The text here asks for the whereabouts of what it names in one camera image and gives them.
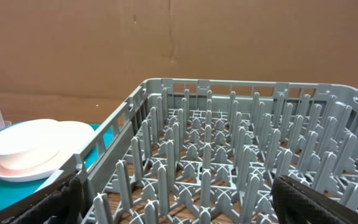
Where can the small white bowl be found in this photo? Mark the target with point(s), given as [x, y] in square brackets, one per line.
[28, 144]

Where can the white round plate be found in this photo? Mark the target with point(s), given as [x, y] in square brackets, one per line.
[71, 136]

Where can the grey dishwasher rack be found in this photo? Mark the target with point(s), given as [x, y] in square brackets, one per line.
[199, 151]

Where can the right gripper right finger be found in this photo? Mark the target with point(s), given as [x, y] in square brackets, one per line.
[294, 202]

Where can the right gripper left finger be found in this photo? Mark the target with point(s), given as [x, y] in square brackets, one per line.
[59, 202]

